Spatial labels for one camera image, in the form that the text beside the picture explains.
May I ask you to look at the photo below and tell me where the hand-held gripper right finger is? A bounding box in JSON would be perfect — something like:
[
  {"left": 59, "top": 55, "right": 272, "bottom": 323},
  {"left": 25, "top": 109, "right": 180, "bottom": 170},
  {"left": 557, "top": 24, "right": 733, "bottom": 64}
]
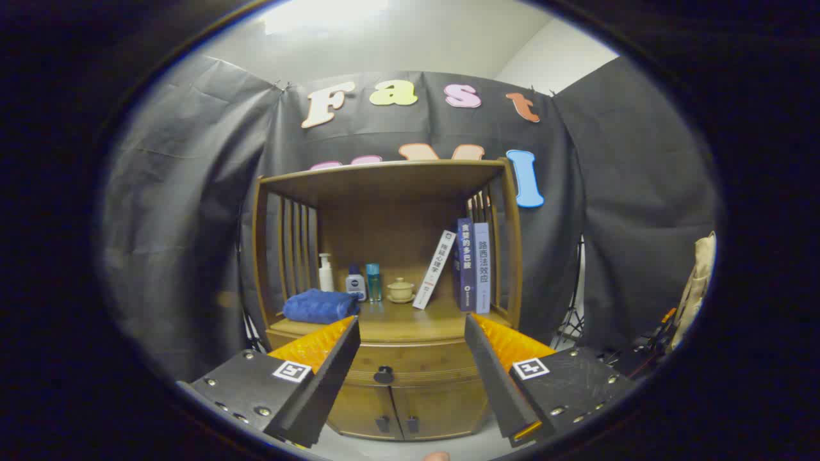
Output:
[{"left": 464, "top": 313, "right": 638, "bottom": 448}]

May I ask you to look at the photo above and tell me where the wooden drawer with black knob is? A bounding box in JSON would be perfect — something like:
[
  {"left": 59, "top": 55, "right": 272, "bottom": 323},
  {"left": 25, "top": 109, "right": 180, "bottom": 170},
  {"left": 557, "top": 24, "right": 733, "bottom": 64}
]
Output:
[{"left": 266, "top": 330, "right": 497, "bottom": 388}]

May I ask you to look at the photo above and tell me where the blue towel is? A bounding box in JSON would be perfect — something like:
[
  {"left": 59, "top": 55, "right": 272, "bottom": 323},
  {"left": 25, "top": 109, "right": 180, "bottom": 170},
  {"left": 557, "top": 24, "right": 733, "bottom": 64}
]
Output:
[{"left": 283, "top": 288, "right": 361, "bottom": 325}]

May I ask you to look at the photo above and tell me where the wooden cabinet door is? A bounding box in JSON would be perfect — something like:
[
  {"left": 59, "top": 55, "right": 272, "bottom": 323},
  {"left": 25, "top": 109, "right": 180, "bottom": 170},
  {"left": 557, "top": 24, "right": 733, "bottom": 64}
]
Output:
[
  {"left": 327, "top": 384, "right": 404, "bottom": 441},
  {"left": 392, "top": 381, "right": 491, "bottom": 441}
]

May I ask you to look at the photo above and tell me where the beige cloth bag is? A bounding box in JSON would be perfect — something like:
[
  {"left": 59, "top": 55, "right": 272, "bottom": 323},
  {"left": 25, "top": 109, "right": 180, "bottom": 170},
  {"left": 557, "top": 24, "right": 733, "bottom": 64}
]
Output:
[{"left": 669, "top": 232, "right": 717, "bottom": 353}]

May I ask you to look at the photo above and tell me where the white book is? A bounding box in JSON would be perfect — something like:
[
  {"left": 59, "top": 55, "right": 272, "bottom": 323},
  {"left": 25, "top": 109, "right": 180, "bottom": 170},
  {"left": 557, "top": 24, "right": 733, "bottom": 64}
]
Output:
[{"left": 413, "top": 230, "right": 457, "bottom": 311}]

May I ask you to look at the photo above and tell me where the pale grey-blue book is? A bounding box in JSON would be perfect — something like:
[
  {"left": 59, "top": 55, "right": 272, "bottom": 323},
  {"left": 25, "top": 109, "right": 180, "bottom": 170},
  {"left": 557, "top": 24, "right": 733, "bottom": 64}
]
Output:
[{"left": 473, "top": 222, "right": 491, "bottom": 314}]

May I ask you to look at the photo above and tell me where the wooden countertop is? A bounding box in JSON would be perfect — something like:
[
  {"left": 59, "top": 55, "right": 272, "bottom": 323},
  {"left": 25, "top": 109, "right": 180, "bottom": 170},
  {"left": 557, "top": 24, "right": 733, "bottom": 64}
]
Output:
[{"left": 266, "top": 298, "right": 513, "bottom": 343}]

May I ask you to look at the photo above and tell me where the cream lidded teacup with saucer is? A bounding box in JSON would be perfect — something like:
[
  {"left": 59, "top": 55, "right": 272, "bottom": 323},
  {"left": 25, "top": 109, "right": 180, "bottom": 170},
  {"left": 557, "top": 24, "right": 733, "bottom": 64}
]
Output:
[{"left": 386, "top": 277, "right": 417, "bottom": 304}]

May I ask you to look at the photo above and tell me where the white bottle with blue cap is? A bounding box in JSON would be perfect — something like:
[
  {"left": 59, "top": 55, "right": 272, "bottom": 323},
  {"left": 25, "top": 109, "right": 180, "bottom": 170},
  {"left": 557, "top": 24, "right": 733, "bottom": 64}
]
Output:
[{"left": 345, "top": 263, "right": 368, "bottom": 302}]

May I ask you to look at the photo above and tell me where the wooden cabinet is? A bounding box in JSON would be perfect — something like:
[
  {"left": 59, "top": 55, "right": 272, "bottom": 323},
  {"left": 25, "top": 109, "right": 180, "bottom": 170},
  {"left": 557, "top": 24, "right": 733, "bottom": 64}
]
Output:
[{"left": 252, "top": 158, "right": 523, "bottom": 442}]

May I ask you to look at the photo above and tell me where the black equipment with cables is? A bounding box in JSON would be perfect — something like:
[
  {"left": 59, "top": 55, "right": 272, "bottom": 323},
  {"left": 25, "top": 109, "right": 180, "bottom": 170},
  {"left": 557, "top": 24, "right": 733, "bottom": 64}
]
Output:
[{"left": 602, "top": 307, "right": 680, "bottom": 378}]

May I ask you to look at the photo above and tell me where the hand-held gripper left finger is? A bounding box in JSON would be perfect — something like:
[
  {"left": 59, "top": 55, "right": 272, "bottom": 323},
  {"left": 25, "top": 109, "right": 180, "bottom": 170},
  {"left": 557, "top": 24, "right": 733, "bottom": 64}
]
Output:
[{"left": 176, "top": 315, "right": 361, "bottom": 449}]

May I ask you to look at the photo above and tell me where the dark blue book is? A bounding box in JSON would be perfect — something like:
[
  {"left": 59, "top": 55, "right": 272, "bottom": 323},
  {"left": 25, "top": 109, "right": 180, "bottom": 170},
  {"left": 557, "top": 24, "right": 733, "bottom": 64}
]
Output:
[{"left": 452, "top": 218, "right": 476, "bottom": 312}]

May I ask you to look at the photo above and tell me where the black light stand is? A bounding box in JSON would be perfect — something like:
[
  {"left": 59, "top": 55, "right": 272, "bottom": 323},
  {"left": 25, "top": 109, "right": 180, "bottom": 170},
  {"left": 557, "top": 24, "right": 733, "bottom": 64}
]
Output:
[{"left": 554, "top": 237, "right": 587, "bottom": 350}]

